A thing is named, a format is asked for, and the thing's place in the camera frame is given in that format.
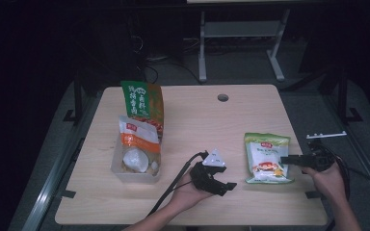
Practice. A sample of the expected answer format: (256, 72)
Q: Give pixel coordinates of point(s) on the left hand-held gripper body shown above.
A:
(205, 178)

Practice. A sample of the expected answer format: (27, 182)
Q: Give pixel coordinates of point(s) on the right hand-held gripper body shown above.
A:
(321, 160)

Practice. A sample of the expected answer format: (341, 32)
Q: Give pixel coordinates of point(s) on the white and green food packet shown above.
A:
(266, 157)

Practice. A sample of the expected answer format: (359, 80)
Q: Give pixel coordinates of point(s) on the clear plastic container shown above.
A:
(135, 176)

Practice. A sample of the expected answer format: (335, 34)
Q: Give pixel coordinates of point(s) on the white and orange food packet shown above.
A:
(138, 144)

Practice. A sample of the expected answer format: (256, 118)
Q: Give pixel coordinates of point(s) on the green and red seasoning packet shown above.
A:
(143, 99)

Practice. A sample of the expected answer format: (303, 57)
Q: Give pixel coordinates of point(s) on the person's left hand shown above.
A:
(188, 194)

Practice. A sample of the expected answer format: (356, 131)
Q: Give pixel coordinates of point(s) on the person's right hand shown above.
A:
(329, 184)

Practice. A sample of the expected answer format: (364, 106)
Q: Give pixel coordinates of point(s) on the black table edge clip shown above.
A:
(313, 195)
(68, 193)

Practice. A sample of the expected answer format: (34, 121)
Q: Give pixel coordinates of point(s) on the black metal stand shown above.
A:
(78, 96)
(343, 93)

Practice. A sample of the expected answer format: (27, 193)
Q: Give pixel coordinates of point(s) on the aluminium rail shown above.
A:
(359, 141)
(49, 186)

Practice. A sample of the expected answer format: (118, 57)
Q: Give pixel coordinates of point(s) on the grey metal stand frame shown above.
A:
(241, 29)

